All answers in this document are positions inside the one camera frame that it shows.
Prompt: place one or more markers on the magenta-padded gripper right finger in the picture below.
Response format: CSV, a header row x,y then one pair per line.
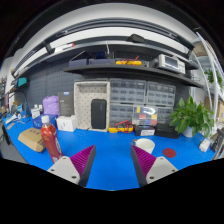
x,y
160,168

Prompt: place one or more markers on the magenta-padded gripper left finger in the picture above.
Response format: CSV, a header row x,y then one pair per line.
x,y
63,168

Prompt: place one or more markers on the red drink bottle white cap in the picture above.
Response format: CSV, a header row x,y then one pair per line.
x,y
51,140

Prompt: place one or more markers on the flat round red coaster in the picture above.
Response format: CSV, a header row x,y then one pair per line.
x,y
169,153

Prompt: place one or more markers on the white mug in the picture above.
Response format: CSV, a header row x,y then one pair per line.
x,y
146,145

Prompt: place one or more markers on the plain black box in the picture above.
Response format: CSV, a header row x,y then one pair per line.
x,y
166,131

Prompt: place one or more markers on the black box with white label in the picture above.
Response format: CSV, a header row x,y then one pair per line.
x,y
144,130

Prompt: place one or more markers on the brown cardboard box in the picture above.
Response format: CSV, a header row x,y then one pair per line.
x,y
30,138

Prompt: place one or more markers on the small white box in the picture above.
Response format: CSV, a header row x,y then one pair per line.
x,y
66,123

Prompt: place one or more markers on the white power adapter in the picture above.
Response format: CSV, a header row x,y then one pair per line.
x,y
204,145

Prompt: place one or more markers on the grey small-parts drawer cabinet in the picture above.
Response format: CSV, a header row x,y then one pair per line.
x,y
128,91
160,94
164,114
120,114

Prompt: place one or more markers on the clear organiser with coloured parts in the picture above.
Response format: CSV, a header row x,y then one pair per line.
x,y
144,116

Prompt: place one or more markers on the yellow multimeter with red leads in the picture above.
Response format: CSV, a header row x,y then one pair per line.
x,y
114,130
128,62

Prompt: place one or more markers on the green potted plant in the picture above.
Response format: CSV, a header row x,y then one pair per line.
x,y
190,115

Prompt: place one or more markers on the small white bottles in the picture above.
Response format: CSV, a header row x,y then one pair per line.
x,y
35,112

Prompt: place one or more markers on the purple plastic bag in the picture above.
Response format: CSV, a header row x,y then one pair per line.
x,y
50,105

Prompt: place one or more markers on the black zip case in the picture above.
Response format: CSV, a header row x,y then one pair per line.
x,y
98,114

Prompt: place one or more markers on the dark grey upright box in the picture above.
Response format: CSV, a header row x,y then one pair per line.
x,y
66,103

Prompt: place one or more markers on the black handheld device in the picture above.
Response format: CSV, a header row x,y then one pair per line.
x,y
218,140

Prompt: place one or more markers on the white perforated tray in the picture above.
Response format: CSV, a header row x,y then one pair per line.
x,y
83,103

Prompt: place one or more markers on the teal screen device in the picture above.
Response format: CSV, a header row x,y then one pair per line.
x,y
21,82

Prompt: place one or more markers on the grey white oscilloscope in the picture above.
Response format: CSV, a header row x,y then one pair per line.
x,y
171,63

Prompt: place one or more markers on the white shelf unit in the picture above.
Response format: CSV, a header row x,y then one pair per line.
x,y
213,76

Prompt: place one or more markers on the black rounded device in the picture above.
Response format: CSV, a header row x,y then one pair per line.
x,y
136,38

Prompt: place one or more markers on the dark grey wall shelf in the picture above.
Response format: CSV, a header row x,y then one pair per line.
x,y
133,70

